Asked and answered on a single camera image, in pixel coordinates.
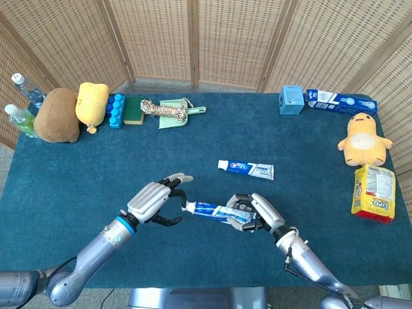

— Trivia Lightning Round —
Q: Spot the light blue cardboard box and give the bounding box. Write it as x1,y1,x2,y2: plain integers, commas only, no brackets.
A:
278,85,305,115

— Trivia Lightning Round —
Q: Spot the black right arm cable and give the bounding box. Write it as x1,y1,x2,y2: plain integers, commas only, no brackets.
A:
283,246,358,301

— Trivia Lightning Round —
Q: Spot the light green dustpan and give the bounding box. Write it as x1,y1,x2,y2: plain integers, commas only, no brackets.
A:
158,98,207,129

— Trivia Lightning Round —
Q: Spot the blue toy building brick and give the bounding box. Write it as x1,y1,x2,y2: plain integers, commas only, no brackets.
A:
106,93,126,129

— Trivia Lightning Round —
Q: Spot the coiled speckled rope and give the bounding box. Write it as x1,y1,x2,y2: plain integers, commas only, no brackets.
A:
140,98,188,119

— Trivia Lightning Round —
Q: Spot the yellow plush toy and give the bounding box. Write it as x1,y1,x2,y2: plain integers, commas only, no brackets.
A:
75,82,109,135

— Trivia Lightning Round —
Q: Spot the blue white Crest toothpaste tube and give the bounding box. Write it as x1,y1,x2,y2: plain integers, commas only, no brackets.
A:
181,200,258,226
217,159,275,181

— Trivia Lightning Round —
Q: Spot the green liquid bottle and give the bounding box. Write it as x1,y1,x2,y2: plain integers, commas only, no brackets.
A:
4,104,39,138

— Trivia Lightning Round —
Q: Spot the blue white toothpaste carton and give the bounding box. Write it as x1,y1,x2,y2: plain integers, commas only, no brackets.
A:
304,88,379,117

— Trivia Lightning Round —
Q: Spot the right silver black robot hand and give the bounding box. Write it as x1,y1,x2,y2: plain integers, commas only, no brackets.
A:
226,192,286,234

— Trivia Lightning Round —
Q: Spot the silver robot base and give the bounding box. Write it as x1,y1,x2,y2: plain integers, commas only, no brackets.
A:
128,287,268,309

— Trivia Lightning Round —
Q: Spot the clear water bottle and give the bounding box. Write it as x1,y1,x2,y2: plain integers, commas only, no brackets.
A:
11,73,47,109

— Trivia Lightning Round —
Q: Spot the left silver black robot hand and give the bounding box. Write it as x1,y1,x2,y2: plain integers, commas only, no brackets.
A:
127,173,194,227

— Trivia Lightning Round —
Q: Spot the woven wooden folding screen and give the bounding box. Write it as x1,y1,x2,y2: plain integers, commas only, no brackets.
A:
0,0,412,181

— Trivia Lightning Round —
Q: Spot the blue table cloth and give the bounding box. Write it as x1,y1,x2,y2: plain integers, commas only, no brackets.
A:
0,92,412,289

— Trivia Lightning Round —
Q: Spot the yellow snack bag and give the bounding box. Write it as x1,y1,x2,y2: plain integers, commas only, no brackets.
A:
350,163,396,225

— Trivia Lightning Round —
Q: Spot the green yellow sponge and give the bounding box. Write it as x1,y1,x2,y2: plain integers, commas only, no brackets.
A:
123,96,145,126

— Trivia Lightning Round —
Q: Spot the orange plush toy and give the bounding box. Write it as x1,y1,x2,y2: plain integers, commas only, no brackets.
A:
337,112,394,167

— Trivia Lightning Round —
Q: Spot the brown plush toy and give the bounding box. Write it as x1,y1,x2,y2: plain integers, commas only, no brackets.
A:
33,87,80,144

